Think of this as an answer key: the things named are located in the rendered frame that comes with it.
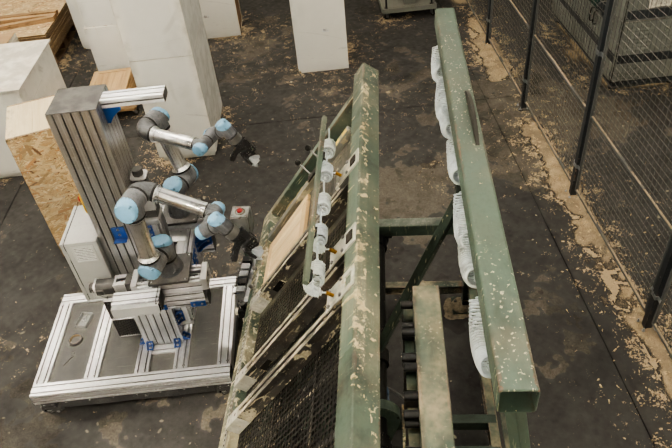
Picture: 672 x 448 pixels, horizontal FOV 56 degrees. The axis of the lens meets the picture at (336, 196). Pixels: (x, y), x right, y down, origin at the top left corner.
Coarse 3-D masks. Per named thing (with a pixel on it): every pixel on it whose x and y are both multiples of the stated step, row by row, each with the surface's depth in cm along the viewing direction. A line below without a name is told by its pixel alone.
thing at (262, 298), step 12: (324, 156) 277; (348, 168) 282; (336, 180) 290; (336, 192) 295; (336, 204) 294; (324, 216) 299; (336, 216) 299; (300, 240) 315; (288, 252) 324; (300, 252) 315; (288, 264) 321; (276, 276) 328; (288, 276) 327; (264, 288) 335; (276, 288) 334; (252, 300) 347; (264, 300) 340
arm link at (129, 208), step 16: (128, 192) 309; (144, 192) 313; (128, 208) 304; (128, 224) 311; (144, 224) 317; (144, 240) 321; (144, 256) 328; (160, 256) 334; (144, 272) 332; (160, 272) 335
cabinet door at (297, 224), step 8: (304, 200) 360; (304, 208) 353; (296, 216) 362; (304, 216) 346; (288, 224) 369; (296, 224) 355; (304, 224) 340; (280, 232) 378; (288, 232) 363; (296, 232) 348; (280, 240) 371; (288, 240) 355; (296, 240) 340; (272, 248) 379; (280, 248) 363; (288, 248) 348; (272, 256) 372; (280, 256) 356; (272, 264) 364; (272, 272) 355; (264, 280) 363
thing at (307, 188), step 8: (344, 136) 338; (336, 144) 342; (344, 144) 341; (336, 152) 345; (328, 160) 348; (312, 184) 360; (304, 192) 364; (296, 200) 368; (288, 208) 376; (296, 208) 372; (288, 216) 376; (280, 224) 381; (272, 232) 386; (272, 240) 390
